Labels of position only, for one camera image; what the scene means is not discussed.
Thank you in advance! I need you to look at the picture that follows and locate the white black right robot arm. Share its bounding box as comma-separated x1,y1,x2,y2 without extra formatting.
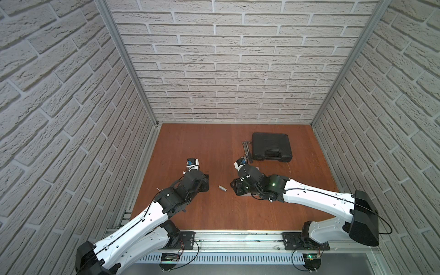
231,159,379,247

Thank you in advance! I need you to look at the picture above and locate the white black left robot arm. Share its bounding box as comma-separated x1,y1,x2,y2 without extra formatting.
74,167,209,275

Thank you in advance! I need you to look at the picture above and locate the grey metal pipe wrench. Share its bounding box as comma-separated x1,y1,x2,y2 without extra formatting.
242,141,253,163

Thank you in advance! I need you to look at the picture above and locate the black plastic tool case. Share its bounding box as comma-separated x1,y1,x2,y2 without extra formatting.
252,132,293,163

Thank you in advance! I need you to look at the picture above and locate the left small circuit board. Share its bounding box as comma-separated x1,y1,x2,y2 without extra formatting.
159,253,180,271

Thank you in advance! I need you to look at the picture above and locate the small circuit board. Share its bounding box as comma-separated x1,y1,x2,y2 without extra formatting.
302,254,322,272
159,253,180,271

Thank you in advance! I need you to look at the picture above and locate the right small circuit board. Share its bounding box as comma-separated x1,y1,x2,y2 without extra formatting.
302,254,322,272

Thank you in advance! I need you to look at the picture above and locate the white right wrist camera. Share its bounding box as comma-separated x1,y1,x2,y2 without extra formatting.
234,157,248,171

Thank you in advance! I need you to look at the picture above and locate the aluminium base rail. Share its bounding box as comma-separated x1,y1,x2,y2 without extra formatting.
106,229,379,255

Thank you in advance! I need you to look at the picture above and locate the white slotted cable duct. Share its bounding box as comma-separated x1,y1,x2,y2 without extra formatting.
138,252,313,265

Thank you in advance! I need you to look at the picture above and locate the aluminium left corner post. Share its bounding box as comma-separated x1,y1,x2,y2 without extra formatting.
95,0,159,127

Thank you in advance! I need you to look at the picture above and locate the aluminium corner post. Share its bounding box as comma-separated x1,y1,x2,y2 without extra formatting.
95,0,159,127
311,0,392,128

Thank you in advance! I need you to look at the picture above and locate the aluminium right corner post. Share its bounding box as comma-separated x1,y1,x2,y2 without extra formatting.
311,0,392,128

